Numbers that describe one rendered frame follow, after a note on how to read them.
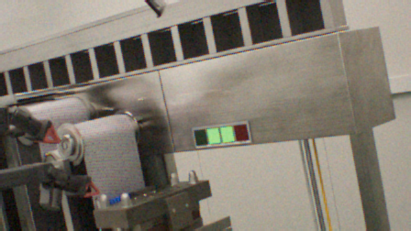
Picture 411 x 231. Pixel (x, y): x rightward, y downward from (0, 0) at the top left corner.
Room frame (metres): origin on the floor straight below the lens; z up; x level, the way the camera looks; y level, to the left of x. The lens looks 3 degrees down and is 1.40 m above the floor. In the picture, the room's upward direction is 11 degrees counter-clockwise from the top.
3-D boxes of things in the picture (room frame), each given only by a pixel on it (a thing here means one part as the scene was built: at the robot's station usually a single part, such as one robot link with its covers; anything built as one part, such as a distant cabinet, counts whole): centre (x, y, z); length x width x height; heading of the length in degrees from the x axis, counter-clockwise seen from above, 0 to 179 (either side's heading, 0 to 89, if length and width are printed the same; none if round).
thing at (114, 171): (2.51, 0.34, 1.11); 0.23 x 0.01 x 0.18; 137
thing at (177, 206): (2.40, 0.14, 0.96); 0.10 x 0.03 x 0.11; 137
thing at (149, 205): (2.46, 0.22, 1.00); 0.40 x 0.16 x 0.06; 137
